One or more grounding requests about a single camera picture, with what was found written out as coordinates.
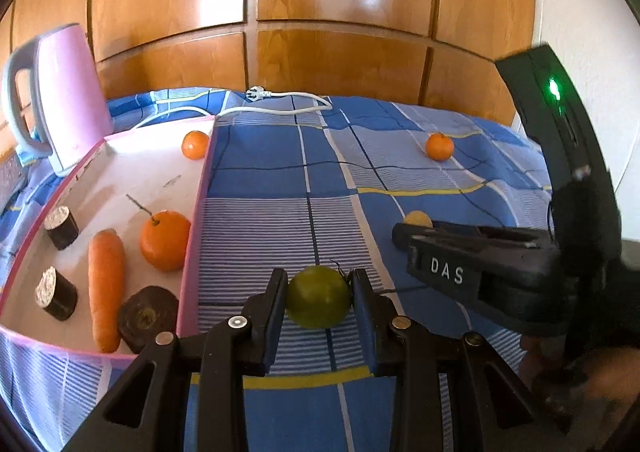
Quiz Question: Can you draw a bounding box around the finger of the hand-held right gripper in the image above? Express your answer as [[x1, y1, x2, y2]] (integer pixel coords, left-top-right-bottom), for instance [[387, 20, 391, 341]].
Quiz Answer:
[[407, 244, 567, 333], [392, 222, 560, 253]]

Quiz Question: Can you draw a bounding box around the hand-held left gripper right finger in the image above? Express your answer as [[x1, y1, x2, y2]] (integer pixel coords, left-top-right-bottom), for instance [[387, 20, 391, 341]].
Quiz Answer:
[[347, 268, 551, 452]]

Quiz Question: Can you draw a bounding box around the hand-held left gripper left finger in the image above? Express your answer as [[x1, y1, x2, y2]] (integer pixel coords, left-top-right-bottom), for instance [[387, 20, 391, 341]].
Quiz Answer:
[[62, 268, 289, 452]]

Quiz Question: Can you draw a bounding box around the green lime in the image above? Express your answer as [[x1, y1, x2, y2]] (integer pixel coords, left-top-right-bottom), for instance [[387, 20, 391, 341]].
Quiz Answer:
[[286, 266, 352, 329]]

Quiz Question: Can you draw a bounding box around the dark beetroot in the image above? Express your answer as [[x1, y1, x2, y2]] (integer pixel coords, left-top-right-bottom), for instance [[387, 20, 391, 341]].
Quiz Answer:
[[118, 286, 179, 354]]

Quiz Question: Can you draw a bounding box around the large orange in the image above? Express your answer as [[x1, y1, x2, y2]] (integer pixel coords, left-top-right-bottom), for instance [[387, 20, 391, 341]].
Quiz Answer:
[[126, 194, 192, 273]]

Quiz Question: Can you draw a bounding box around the orange carrot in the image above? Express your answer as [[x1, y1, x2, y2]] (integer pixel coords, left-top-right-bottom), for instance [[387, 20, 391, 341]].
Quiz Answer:
[[88, 228, 126, 354]]

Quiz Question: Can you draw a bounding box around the small tangerine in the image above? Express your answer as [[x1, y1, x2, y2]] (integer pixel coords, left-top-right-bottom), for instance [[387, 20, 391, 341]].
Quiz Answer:
[[181, 130, 210, 161], [425, 132, 455, 162]]

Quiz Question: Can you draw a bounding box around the pink shallow box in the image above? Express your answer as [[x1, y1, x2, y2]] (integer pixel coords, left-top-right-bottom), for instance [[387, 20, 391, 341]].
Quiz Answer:
[[0, 116, 218, 360]]

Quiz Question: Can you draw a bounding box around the black radish piece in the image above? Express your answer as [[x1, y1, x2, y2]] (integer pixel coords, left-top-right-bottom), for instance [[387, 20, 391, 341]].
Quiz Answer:
[[43, 206, 80, 251], [34, 266, 78, 321]]

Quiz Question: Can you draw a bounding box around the person's right hand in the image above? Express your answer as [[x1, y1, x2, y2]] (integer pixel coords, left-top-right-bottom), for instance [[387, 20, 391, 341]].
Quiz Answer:
[[520, 333, 640, 443]]

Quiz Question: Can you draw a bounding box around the blue checked bedsheet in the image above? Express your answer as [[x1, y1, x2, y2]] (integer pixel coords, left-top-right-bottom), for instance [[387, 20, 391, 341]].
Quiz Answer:
[[0, 88, 566, 452]]

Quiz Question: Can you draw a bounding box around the pink electric kettle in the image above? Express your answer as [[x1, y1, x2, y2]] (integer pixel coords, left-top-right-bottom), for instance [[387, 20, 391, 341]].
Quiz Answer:
[[1, 23, 115, 177]]

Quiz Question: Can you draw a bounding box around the white power cable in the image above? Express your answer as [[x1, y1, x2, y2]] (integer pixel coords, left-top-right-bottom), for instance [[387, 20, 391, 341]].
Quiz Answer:
[[132, 86, 333, 130]]

